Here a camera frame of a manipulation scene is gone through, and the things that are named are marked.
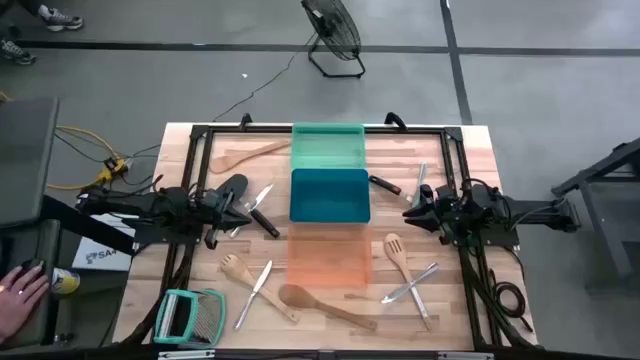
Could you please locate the slotted wooden spatula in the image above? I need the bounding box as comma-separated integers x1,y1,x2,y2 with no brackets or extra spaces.
383,232,434,332

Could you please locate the solid brown wooden spoon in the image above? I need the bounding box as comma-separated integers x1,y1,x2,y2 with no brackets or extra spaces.
277,283,379,332

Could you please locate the silver table knife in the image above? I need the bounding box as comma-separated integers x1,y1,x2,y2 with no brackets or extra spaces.
380,262,441,306
410,161,430,207
232,259,274,332
228,182,276,239

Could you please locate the black computer mouse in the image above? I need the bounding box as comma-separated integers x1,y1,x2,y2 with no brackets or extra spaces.
19,256,47,274

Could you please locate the yellow and white can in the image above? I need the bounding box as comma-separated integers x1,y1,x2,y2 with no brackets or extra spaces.
50,267,82,296

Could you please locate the person's hand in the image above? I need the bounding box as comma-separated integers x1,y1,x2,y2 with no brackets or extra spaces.
0,260,51,344

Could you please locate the slotted wooden spoon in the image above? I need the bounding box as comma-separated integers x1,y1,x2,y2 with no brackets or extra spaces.
219,253,302,324

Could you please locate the teal blue plastic bin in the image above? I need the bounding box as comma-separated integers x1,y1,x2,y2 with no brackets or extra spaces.
288,168,372,224

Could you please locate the coiled black cable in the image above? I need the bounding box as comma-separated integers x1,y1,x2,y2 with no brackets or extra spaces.
485,268,535,335

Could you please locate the black diagonal brace beam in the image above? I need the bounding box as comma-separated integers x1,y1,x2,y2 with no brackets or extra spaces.
41,194,142,257

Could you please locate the silver aluminium bracket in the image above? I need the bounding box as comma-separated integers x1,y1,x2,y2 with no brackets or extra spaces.
157,349,217,360
437,351,495,360

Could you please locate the dark operator desk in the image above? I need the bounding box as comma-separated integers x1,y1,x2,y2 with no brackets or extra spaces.
0,219,62,349

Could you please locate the plain wooden spatula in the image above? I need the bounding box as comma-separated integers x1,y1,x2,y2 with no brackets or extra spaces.
209,138,292,175

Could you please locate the black metal table frame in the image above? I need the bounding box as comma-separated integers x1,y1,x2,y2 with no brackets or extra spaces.
149,122,539,360

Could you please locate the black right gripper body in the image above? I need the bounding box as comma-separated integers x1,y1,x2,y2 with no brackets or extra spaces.
432,197,460,235

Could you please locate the white printed cardboard box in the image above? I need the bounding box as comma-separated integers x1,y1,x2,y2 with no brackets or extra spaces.
71,212,135,274

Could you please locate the yellow power plug block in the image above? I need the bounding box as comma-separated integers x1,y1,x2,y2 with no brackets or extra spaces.
97,156,130,185

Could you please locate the black fan power cable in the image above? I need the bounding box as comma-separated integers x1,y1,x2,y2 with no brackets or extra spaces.
212,30,319,123

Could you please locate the translucent orange plastic bin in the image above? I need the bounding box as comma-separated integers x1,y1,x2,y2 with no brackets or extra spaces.
286,221,374,288

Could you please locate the teal framed metal grater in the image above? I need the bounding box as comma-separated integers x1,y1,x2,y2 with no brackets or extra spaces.
152,288,228,349

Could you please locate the grey flat desk panel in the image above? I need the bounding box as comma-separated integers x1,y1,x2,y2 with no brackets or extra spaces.
0,95,61,230

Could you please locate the translucent green plastic bin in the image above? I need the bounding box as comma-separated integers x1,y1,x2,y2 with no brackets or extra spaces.
291,122,367,171

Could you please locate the yellow power cable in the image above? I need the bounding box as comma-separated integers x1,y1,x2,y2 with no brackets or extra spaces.
46,124,129,192

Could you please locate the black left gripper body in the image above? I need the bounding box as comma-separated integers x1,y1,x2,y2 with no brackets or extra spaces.
199,203,230,235

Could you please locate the dark grey metal stand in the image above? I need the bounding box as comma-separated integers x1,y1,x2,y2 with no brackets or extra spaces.
550,136,640,294

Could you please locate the black floor fan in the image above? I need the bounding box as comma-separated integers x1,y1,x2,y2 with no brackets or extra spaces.
300,0,367,80

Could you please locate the person's leg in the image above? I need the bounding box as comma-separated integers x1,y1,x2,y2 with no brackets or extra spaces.
17,0,54,16

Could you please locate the person's shoe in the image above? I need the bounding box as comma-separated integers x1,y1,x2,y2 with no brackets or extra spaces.
37,4,85,33
0,38,38,67

